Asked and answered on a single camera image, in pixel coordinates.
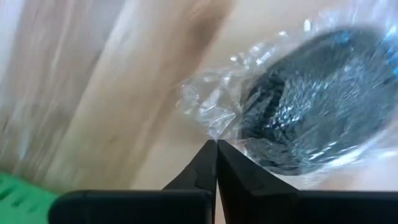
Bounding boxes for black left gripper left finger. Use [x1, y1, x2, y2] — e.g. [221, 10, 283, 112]
[48, 139, 218, 224]

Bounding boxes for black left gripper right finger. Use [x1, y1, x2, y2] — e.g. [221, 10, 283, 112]
[216, 139, 398, 224]

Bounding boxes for green plastic basket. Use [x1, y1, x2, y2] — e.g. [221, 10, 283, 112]
[0, 171, 60, 224]

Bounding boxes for bagged black round pad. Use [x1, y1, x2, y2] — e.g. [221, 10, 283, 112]
[177, 0, 398, 189]

